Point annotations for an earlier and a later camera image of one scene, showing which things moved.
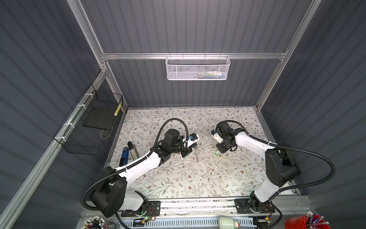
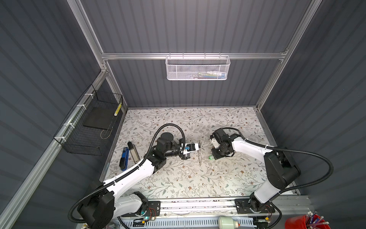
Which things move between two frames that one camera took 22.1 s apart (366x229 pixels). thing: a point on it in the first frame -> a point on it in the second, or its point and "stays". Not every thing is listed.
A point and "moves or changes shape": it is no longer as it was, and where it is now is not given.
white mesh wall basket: (198, 67) stays
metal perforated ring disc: (197, 155) moves or changes shape
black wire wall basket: (86, 129) stays
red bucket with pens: (310, 221) stays
